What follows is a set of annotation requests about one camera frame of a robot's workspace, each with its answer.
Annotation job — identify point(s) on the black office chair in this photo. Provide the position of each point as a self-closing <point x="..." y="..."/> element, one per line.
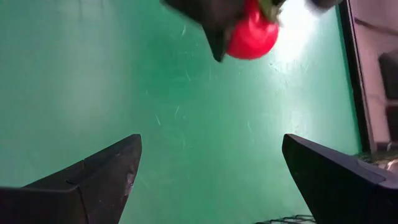
<point x="390" y="74"/>

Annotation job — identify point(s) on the red tomato toy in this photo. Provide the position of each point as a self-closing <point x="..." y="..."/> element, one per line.
<point x="253" y="40"/>

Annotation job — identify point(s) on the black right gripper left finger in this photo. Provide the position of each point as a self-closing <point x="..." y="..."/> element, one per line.
<point x="93" y="189"/>

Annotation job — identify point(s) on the black table edge rail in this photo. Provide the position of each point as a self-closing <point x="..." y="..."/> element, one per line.
<point x="354" y="77"/>

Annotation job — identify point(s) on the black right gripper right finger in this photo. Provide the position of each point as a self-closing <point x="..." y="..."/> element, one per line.
<point x="335" y="189"/>

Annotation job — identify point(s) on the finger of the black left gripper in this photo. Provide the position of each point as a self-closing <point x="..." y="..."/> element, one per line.
<point x="323" y="3"/>
<point x="214" y="21"/>

